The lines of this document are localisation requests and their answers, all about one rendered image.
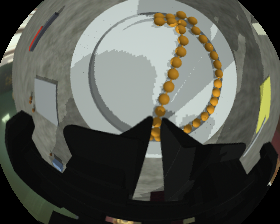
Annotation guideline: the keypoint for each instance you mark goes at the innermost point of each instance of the small cream cube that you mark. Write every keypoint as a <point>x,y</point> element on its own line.
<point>258,28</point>

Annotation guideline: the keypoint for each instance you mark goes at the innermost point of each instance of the yellow flat rectangular pad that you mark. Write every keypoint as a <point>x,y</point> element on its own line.
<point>263,112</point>

